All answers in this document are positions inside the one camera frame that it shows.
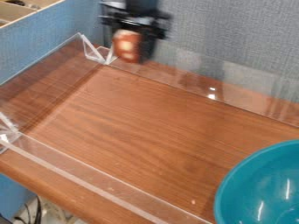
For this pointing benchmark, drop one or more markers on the beige wooden shelf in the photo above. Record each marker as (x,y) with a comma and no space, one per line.
(15,10)

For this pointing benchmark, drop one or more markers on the clear acrylic front wall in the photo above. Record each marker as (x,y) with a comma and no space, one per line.
(109,187)

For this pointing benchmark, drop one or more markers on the clear acrylic back wall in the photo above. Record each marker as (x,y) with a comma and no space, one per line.
(258,91)

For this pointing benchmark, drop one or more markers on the clear acrylic left bracket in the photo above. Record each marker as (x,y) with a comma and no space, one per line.
(9,132)

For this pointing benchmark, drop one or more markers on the clear acrylic corner bracket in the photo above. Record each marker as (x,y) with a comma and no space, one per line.
(100,54)

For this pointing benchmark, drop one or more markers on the blue plastic bowl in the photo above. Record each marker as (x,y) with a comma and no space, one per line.
(260,191)

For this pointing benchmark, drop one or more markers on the brown toy mushroom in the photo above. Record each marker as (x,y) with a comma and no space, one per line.
(128,45)

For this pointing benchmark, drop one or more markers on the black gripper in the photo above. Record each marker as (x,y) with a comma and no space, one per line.
(138,16)

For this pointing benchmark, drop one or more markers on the clear acrylic left wall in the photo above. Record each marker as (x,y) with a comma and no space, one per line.
(65,43)

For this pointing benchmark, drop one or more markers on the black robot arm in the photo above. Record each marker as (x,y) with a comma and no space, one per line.
(138,25)

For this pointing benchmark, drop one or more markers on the clear acrylic wall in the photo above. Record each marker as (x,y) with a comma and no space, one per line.
(109,187)
(258,91)
(65,43)

